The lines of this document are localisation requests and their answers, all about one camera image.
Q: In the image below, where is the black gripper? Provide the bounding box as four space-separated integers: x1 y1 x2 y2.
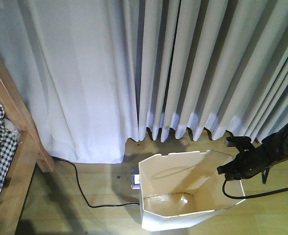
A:
217 146 272 180

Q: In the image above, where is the white cardboard trash bin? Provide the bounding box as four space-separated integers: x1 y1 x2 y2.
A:
139 150 244 232

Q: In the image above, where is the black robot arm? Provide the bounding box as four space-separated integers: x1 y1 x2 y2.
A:
217 123 288 181

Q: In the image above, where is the white floor power outlet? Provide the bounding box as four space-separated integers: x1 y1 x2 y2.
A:
131 169 141 189

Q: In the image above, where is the light grey curtain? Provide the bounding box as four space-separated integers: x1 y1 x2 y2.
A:
0 0 288 164

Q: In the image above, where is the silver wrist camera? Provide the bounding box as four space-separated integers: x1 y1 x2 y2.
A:
225 136 255 152

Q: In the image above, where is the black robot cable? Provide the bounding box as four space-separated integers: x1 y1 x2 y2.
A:
222 177 288 199

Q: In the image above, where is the black power cord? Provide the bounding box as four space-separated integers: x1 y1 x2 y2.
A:
52 156 140 209

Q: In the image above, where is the wooden bed frame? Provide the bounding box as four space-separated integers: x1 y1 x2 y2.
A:
0 56 54 235

